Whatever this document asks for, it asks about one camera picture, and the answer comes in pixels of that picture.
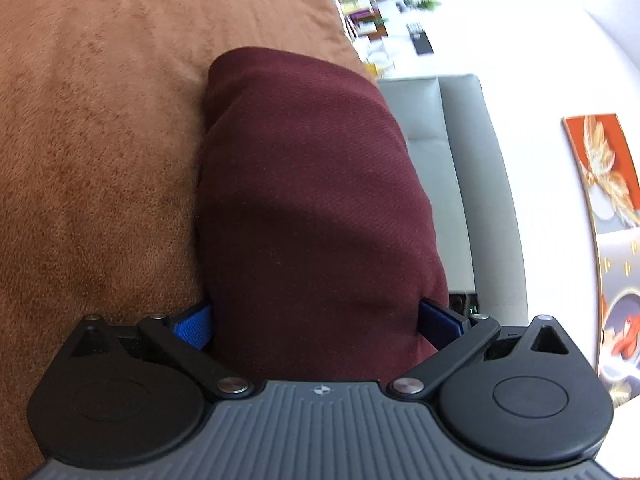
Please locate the maroon pants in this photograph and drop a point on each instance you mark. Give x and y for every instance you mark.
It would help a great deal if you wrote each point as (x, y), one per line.
(310, 210)

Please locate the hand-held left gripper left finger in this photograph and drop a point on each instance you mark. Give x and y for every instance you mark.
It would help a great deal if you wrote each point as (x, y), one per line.
(192, 327)

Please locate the small green plant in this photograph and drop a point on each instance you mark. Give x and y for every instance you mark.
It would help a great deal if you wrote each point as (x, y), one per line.
(424, 4)

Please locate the cluttered white desk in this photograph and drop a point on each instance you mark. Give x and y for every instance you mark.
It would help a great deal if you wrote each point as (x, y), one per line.
(395, 45)

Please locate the black flat device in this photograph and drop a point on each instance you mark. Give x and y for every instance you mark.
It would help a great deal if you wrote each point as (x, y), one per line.
(421, 40)

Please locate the grey padded headboard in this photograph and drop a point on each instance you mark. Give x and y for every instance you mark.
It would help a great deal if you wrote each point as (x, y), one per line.
(470, 160)

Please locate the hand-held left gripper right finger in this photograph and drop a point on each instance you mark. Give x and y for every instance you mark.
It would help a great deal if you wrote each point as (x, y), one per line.
(440, 322)

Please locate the orange wall poster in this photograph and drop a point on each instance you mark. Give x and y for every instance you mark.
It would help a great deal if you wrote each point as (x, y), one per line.
(607, 185)

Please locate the brown fleece blanket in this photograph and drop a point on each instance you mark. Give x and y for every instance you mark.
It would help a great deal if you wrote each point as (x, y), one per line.
(90, 135)

